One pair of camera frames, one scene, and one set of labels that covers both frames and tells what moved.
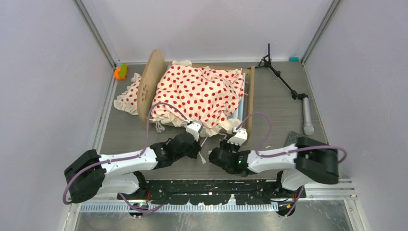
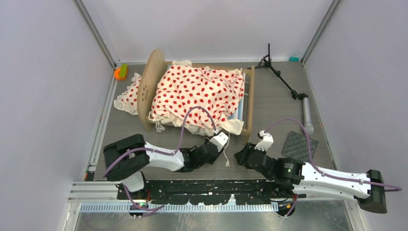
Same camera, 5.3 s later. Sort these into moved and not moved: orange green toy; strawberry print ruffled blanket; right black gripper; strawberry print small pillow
Moved: right black gripper
Not moved: strawberry print ruffled blanket; strawberry print small pillow; orange green toy
